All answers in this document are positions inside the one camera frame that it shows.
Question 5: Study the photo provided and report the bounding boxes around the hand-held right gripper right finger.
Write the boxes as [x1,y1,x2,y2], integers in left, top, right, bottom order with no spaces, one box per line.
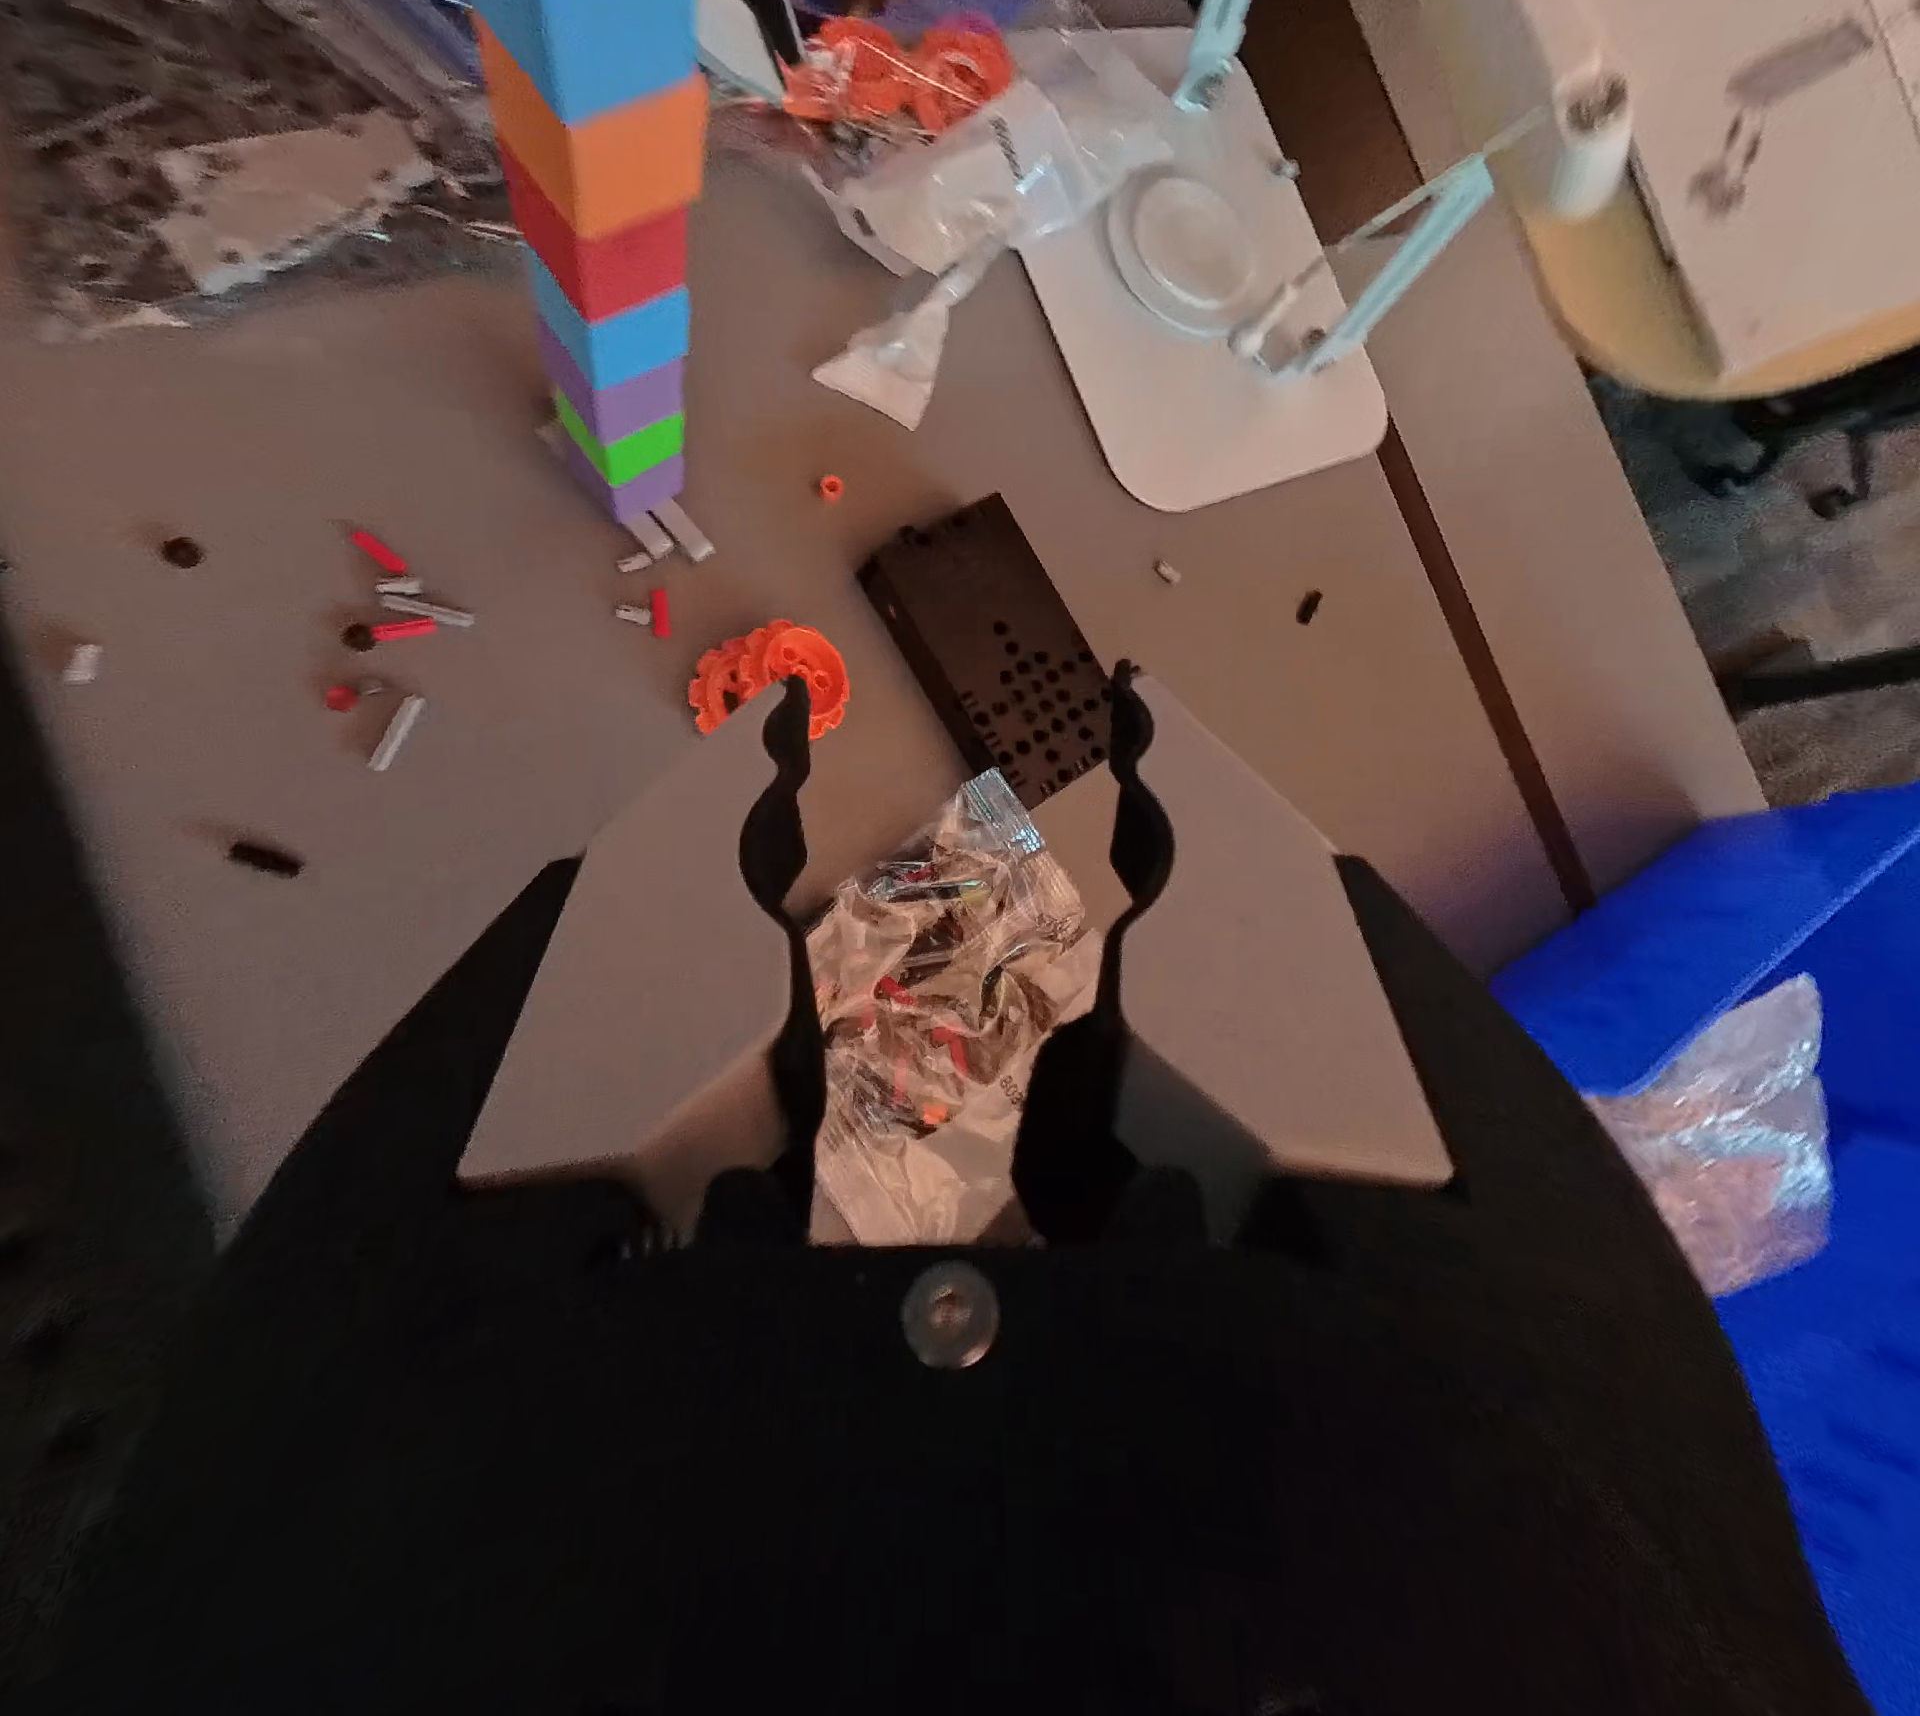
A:
[1016,659,1458,1213]

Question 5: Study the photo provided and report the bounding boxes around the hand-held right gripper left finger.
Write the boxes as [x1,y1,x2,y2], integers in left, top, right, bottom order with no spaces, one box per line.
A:
[456,678,823,1197]

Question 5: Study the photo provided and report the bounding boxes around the orange foam cube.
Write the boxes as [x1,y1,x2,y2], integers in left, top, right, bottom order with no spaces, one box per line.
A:
[472,13,710,244]

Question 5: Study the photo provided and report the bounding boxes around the white plastic pouch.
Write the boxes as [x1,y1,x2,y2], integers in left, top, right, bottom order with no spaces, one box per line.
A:
[809,36,1176,432]

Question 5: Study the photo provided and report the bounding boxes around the red foam cube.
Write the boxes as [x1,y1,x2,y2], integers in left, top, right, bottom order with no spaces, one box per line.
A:
[493,141,691,324]

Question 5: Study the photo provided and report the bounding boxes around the green foam cube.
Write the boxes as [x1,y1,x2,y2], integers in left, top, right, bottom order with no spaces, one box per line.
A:
[551,389,688,489]

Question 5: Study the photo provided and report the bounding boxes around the clear bag of grey parts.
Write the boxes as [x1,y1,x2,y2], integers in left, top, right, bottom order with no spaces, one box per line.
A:
[0,0,504,342]

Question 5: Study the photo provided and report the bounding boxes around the small clear bag of parts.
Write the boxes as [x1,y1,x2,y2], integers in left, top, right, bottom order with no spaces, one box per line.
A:
[802,768,1108,1249]

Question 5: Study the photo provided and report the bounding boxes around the orange gear stack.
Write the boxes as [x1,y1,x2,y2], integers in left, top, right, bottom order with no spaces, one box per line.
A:
[685,620,852,740]

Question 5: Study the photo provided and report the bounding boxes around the black perforated control box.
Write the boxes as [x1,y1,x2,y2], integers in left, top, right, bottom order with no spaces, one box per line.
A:
[858,492,1146,798]

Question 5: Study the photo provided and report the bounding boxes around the crumpled clear plastic bag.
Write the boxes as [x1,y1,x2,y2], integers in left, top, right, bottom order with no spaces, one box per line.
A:
[1589,973,1835,1298]

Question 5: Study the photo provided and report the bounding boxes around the white metal stand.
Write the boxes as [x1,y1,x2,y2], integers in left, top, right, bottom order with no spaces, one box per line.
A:
[1019,0,1498,514]

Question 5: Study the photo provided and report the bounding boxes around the black chair base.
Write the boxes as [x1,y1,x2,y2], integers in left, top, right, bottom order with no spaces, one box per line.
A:
[1634,373,1920,720]

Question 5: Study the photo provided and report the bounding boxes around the tan round table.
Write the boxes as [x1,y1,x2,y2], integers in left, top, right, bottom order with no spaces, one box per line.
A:
[1500,179,1920,407]

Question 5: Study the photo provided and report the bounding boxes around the white tipped wire rod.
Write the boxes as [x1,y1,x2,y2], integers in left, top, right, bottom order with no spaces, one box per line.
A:
[1476,67,1632,222]

